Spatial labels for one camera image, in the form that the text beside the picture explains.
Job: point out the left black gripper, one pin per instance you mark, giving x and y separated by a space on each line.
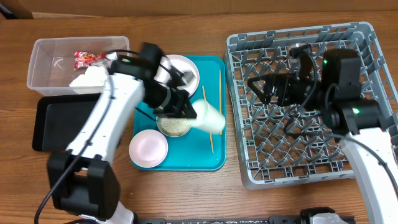
182 101

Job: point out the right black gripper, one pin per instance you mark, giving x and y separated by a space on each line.
282 81

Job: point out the white rice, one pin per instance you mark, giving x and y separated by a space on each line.
174 126

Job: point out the grey bowl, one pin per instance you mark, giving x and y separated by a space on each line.
174 126

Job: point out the white cup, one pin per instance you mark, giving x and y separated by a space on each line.
208 119

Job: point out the white tissue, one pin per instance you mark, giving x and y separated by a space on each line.
93 76

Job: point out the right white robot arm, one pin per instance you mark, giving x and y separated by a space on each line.
356 123

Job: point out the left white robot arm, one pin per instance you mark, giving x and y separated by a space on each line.
82 181

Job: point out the clear plastic waste bin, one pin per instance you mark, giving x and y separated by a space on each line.
52 64

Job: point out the left wooden chopstick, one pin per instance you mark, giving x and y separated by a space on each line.
210 135

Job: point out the wooden chopstick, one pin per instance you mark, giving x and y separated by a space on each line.
210 135
220 94

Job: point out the teal serving tray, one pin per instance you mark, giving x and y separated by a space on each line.
192 151

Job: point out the large white plate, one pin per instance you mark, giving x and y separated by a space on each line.
186 67

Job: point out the grey dish rack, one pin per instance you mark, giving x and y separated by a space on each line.
280 146

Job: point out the right wooden chopstick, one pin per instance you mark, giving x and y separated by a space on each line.
220 94

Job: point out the small pink plate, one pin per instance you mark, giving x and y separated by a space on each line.
148 148

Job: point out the red snack wrapper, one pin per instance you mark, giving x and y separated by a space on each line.
86 59

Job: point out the black tray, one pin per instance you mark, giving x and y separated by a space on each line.
59 119

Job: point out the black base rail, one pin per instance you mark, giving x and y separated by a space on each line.
273 219

